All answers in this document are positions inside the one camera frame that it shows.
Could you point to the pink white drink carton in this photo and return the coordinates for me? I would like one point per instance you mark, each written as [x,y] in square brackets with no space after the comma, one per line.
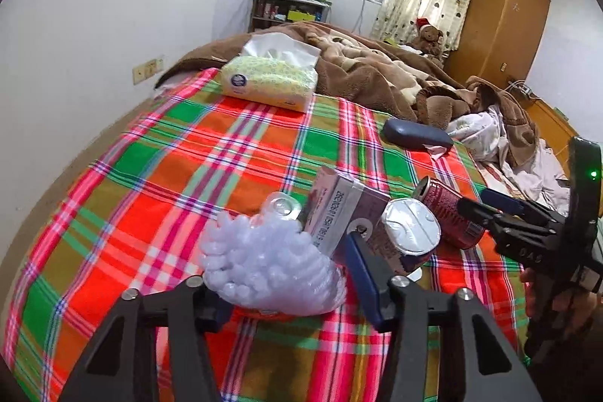
[337,213]

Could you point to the soft tissue pack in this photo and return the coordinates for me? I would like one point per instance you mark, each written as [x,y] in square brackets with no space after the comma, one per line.
[268,77]

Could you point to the dark blue glasses case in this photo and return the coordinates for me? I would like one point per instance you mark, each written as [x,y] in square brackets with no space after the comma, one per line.
[414,134]

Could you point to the red drink can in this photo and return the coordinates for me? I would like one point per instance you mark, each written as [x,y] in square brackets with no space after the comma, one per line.
[443,204]

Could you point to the brown teddy bear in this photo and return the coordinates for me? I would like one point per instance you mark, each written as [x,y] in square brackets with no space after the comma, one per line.
[428,39]

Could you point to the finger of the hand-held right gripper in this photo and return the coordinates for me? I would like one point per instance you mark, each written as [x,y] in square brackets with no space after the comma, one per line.
[501,200]
[480,216]

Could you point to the white power strip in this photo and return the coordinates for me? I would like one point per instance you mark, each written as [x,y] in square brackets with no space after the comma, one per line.
[520,90]

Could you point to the clear plastic bottle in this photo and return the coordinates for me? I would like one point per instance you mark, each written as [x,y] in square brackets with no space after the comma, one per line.
[282,206]

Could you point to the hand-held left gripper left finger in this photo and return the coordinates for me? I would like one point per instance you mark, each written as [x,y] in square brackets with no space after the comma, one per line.
[188,312]

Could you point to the person's right hand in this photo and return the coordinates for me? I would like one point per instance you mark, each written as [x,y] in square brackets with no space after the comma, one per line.
[565,308]

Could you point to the wooden wardrobe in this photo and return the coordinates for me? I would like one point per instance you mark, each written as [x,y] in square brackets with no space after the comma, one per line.
[499,20]

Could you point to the plastic cup with foil lid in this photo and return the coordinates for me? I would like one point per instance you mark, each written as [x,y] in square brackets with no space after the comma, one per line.
[410,225]

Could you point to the brown fleece blanket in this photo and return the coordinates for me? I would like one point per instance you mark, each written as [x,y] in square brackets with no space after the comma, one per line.
[358,67]

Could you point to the wooden bed headboard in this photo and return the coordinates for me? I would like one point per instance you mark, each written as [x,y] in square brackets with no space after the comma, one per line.
[546,124]

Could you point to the white storage shelf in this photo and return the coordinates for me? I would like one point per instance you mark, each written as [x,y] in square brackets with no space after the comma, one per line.
[273,11]

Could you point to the red green plaid cloth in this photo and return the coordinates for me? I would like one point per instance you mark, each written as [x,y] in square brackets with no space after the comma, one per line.
[165,176]

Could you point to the white foam net sleeve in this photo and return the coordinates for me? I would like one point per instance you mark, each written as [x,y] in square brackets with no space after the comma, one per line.
[264,265]

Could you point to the beige wall outlet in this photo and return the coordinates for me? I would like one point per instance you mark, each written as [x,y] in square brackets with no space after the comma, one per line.
[147,71]

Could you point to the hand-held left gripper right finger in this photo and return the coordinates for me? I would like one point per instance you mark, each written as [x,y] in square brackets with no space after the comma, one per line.
[360,275]

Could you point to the pale floral quilt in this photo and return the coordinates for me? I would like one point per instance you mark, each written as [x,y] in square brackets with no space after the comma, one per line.
[523,176]

